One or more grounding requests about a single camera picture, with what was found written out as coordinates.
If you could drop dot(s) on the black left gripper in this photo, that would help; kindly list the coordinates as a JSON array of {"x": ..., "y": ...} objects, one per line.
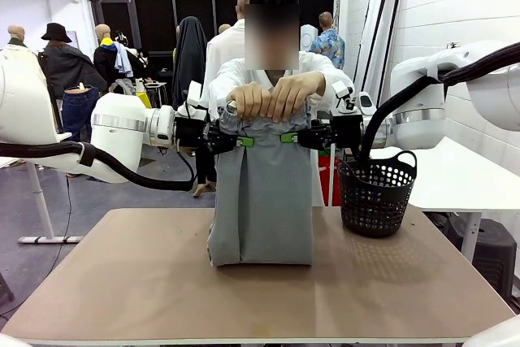
[{"x": 190, "y": 132}]

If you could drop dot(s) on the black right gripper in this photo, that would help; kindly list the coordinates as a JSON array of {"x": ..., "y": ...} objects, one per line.
[{"x": 346, "y": 131}]

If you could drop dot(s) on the grey training pants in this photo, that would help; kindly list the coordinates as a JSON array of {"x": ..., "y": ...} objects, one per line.
[{"x": 264, "y": 200}]

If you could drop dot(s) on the black perforated plastic basket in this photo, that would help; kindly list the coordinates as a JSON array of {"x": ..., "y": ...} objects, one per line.
[{"x": 375, "y": 200}]

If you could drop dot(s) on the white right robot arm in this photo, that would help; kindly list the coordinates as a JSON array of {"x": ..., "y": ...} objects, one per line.
[{"x": 418, "y": 127}]

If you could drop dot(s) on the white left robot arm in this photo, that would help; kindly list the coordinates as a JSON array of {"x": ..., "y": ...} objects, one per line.
[{"x": 118, "y": 127}]

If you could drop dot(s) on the person's right hand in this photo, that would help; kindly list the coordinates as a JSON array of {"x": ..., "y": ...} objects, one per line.
[{"x": 250, "y": 101}]

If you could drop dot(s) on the person's left hand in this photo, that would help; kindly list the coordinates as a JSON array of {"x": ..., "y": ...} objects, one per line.
[{"x": 290, "y": 93}]

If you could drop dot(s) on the person in white shirt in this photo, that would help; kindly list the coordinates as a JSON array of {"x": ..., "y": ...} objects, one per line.
[{"x": 231, "y": 75}]

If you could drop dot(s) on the mannequin with black hooded cloak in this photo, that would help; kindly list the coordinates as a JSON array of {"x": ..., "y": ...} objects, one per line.
[{"x": 189, "y": 62}]

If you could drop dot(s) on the small white work table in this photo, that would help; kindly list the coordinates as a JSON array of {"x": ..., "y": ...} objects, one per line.
[{"x": 156, "y": 86}]

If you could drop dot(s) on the yellow table cloth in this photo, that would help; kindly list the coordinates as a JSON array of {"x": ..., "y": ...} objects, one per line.
[{"x": 143, "y": 99}]

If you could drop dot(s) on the mannequin with white shirt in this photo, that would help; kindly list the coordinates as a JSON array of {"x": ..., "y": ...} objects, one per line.
[{"x": 219, "y": 50}]

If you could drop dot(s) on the man in blue floral shirt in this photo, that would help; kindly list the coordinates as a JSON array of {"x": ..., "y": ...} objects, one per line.
[{"x": 329, "y": 48}]

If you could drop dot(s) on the person with white face mask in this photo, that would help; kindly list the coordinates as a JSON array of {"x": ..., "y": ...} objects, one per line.
[{"x": 145, "y": 63}]

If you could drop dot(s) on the bare mannequin head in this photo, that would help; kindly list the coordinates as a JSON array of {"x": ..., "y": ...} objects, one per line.
[{"x": 224, "y": 29}]

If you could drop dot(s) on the black framed white panel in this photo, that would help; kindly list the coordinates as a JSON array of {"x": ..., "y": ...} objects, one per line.
[
  {"x": 390, "y": 18},
  {"x": 371, "y": 38}
]

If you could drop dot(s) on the mannequin with yellow scarf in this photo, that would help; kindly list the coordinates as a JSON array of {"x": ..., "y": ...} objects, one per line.
[{"x": 107, "y": 62}]

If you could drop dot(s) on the large white side table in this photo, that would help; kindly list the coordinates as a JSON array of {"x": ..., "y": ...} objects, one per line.
[{"x": 455, "y": 176}]

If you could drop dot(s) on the dark blue jeans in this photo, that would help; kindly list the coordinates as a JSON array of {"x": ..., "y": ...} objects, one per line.
[{"x": 79, "y": 111}]

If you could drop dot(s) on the black tripod stand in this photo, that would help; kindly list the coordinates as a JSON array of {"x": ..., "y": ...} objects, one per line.
[{"x": 453, "y": 44}]

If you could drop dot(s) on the mannequin with dark jacket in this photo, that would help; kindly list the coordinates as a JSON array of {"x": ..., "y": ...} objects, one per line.
[{"x": 69, "y": 66}]

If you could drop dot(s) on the white table with T-foot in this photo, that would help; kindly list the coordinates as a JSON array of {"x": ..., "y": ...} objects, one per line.
[{"x": 40, "y": 209}]

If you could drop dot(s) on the black bucket hat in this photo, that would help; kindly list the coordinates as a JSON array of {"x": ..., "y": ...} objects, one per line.
[{"x": 56, "y": 33}]

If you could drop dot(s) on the black plastic stool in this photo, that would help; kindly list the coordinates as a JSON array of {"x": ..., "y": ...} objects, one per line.
[{"x": 491, "y": 253}]

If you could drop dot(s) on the mannequin with cream coat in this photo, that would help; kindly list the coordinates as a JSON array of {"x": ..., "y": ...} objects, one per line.
[{"x": 16, "y": 44}]

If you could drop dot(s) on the black metal stand foot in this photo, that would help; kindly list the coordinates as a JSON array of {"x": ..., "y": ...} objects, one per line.
[{"x": 5, "y": 290}]

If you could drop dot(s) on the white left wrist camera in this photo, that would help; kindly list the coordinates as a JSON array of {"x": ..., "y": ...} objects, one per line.
[{"x": 196, "y": 97}]

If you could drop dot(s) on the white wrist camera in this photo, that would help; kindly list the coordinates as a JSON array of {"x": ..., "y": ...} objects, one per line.
[
  {"x": 196, "y": 97},
  {"x": 343, "y": 93}
]

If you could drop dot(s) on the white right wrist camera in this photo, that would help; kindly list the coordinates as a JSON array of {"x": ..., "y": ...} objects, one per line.
[{"x": 343, "y": 93}]

